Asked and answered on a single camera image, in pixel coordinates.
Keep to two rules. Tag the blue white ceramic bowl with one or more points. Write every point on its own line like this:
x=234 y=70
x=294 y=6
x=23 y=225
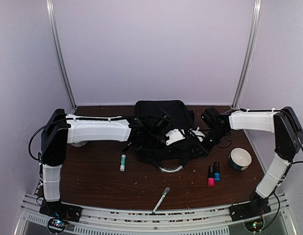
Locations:
x=239 y=159

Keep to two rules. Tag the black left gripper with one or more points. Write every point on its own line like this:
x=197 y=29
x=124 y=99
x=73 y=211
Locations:
x=156 y=149

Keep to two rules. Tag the pink capped black highlighter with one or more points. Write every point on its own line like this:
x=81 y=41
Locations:
x=211 y=180

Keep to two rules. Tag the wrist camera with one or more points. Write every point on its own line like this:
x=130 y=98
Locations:
x=162 y=124
x=209 y=116

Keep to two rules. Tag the left aluminium corner post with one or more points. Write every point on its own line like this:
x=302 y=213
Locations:
x=59 y=54

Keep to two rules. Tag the black student backpack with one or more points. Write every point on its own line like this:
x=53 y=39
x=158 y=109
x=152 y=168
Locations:
x=169 y=137

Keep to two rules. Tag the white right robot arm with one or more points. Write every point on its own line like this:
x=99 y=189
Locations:
x=287 y=140

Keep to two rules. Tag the blue capped black highlighter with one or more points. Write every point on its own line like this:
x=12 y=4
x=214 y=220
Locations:
x=217 y=175

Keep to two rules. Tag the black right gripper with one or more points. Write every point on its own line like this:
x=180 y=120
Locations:
x=208 y=150

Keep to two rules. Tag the thin green white pen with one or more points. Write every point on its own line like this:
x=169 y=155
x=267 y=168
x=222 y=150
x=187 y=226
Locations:
x=164 y=194

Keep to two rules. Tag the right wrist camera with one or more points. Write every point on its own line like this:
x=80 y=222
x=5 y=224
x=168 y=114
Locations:
x=209 y=116

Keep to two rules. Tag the aluminium corner post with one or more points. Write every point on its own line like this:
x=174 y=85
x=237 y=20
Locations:
x=59 y=54
x=247 y=63

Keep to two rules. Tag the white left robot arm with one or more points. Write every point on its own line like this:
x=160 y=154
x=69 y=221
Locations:
x=63 y=129

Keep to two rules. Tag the right aluminium corner post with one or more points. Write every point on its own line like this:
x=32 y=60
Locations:
x=247 y=63

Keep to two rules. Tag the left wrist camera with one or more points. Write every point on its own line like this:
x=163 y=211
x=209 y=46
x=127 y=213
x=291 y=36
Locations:
x=162 y=124

